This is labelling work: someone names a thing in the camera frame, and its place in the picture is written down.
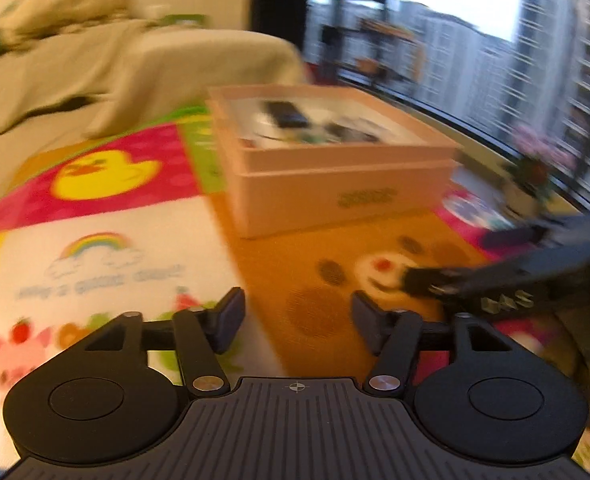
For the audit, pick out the black remote control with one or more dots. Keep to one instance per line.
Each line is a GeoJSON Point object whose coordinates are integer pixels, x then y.
{"type": "Point", "coordinates": [286, 115]}

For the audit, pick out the beige rolled blanket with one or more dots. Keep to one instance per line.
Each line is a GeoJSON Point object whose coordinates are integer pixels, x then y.
{"type": "Point", "coordinates": [29, 19]}

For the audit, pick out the white round puck device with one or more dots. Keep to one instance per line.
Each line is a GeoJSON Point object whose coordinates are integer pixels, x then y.
{"type": "Point", "coordinates": [268, 133]}

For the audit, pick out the colourful cartoon play mat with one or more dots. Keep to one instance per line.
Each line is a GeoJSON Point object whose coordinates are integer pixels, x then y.
{"type": "Point", "coordinates": [101, 244]}

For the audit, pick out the metal shelf rack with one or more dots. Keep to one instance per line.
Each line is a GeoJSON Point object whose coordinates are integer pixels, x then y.
{"type": "Point", "coordinates": [362, 40]}

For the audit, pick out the beige covered sofa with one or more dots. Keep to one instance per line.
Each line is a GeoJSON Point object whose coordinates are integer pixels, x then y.
{"type": "Point", "coordinates": [111, 78]}

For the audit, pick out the potted pink flower plant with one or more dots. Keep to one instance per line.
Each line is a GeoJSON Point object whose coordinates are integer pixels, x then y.
{"type": "Point", "coordinates": [529, 185]}

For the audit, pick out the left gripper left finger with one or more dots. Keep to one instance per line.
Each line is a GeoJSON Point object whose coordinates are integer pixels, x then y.
{"type": "Point", "coordinates": [202, 336]}

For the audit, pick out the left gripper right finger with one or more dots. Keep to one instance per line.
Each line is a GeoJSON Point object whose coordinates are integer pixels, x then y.
{"type": "Point", "coordinates": [393, 337]}

